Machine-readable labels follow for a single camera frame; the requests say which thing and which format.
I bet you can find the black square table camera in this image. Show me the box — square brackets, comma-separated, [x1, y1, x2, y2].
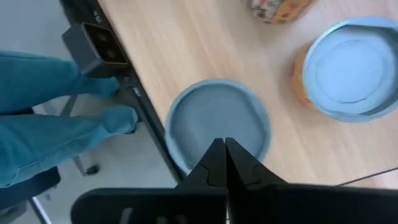
[62, 21, 130, 75]

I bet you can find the person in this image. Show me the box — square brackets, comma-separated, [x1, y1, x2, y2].
[0, 49, 139, 189]

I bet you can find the black aluminium table frame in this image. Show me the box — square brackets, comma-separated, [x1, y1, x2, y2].
[58, 0, 187, 184]

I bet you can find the silver-lid tin can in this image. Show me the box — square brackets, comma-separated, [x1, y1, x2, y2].
[164, 78, 272, 175]

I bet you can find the spicy black beans can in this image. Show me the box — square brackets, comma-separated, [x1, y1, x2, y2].
[250, 0, 313, 25]

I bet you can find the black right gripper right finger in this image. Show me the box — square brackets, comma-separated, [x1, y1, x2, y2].
[226, 138, 398, 224]

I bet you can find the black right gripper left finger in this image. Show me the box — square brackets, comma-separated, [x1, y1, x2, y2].
[70, 138, 228, 224]

